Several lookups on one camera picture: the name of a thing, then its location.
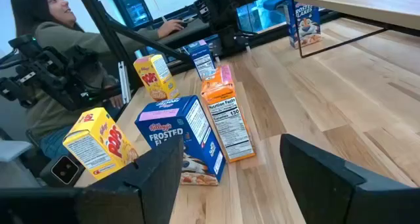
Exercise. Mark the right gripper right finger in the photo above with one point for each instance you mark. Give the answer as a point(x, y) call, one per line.
point(321, 191)

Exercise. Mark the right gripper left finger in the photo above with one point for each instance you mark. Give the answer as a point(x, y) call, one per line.
point(147, 191)

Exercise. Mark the blue Frosted Flakes cereal box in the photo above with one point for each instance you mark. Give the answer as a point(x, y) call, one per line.
point(197, 128)
point(305, 27)
point(201, 61)

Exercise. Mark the yellow Corn Pops cereal box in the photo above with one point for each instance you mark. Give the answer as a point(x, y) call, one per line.
point(155, 77)
point(98, 142)

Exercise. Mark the orange Mini-Wheats cereal box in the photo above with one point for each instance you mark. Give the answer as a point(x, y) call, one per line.
point(229, 125)

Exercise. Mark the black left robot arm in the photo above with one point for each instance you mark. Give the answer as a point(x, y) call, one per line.
point(229, 38)

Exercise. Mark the wooden shelf black metal legs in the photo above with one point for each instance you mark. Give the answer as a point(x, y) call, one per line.
point(361, 4)

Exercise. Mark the grey desk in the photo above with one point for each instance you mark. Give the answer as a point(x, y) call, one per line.
point(182, 35)

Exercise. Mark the smartphone in dark case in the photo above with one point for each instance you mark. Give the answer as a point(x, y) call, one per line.
point(65, 169)

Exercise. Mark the person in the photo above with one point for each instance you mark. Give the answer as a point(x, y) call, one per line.
point(65, 33)

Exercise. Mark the silver metal bracket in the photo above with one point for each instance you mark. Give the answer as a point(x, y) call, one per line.
point(124, 82)

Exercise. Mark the black metal table frame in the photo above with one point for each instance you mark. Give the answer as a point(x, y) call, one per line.
point(105, 23)

